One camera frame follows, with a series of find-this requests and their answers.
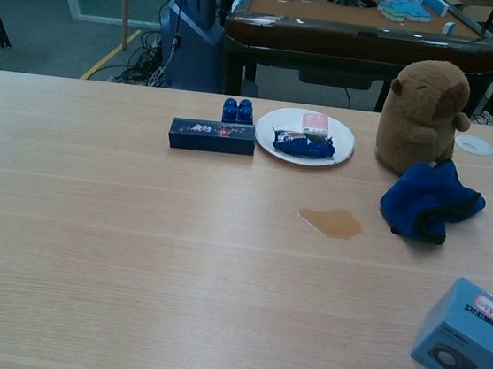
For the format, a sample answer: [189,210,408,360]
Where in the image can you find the brown mahjong table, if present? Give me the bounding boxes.
[216,0,493,126]

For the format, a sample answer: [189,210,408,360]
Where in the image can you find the white round plate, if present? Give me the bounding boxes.
[251,103,359,170]

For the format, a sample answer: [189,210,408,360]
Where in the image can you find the wooden pole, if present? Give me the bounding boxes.
[112,0,134,51]

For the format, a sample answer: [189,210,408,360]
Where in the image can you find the brown liquid spill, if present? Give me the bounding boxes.
[295,204,366,242]

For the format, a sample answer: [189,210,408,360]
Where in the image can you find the pink white small box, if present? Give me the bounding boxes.
[299,111,330,136]

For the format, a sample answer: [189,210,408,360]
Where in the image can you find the light blue cardboard cube box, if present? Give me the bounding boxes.
[408,271,493,369]

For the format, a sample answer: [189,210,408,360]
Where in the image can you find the blue snack packet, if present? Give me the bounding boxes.
[269,127,338,161]

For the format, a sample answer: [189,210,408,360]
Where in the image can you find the blue toy building brick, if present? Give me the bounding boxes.
[220,96,257,127]

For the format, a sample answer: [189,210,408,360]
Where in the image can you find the dark blue long box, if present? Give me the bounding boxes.
[166,115,258,158]

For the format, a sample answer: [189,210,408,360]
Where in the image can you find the blue microfiber cloth black trim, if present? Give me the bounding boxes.
[375,158,490,251]

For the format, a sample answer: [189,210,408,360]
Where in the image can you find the blue mahjong tile pile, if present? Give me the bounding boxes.
[375,0,451,29]

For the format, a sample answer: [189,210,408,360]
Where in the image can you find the tangled floor cables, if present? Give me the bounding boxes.
[111,27,172,89]

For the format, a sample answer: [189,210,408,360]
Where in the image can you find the blue machine base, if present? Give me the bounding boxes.
[152,0,231,95]

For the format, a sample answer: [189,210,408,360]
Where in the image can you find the brown capybara plush toy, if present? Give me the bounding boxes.
[372,54,478,182]

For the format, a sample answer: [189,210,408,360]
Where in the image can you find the light blue plastic lid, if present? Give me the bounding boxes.
[453,133,493,158]

